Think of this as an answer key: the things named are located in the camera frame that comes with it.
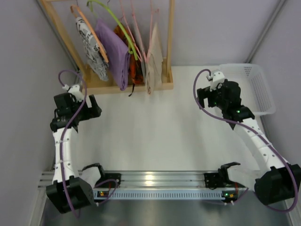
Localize pink wire hanger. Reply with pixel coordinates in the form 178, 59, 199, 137
119, 0, 146, 62
143, 2, 159, 63

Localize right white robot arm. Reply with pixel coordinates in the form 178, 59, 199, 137
193, 79, 301, 206

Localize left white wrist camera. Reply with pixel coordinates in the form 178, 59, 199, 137
62, 84, 84, 102

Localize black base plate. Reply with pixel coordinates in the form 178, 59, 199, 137
204, 173, 224, 190
98, 173, 122, 188

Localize aluminium mounting rail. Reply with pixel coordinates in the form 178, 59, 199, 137
38, 170, 292, 189

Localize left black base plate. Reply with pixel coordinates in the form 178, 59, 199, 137
98, 173, 122, 188

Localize wooden clothes rack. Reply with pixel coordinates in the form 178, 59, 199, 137
38, 0, 175, 95

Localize perforated cable duct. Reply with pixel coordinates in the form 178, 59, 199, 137
93, 189, 238, 201

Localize purple garment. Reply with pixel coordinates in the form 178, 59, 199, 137
95, 18, 130, 91

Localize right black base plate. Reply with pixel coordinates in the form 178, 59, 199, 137
204, 173, 224, 190

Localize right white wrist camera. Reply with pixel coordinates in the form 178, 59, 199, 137
206, 70, 225, 91

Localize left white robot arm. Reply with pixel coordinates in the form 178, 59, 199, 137
46, 93, 105, 214

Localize black white patterned garment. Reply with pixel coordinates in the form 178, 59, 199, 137
75, 17, 109, 81

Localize orange hanger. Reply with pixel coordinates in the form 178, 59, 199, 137
70, 4, 109, 63

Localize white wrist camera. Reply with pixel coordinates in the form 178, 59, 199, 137
206, 70, 225, 91
62, 84, 84, 102

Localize grey garment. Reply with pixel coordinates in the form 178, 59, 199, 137
134, 25, 146, 80

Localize beige trousers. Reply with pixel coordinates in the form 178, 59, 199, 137
146, 22, 163, 95

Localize white plastic basket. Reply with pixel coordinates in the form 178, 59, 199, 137
219, 64, 276, 116

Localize green hanger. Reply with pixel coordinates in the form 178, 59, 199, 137
87, 0, 139, 61

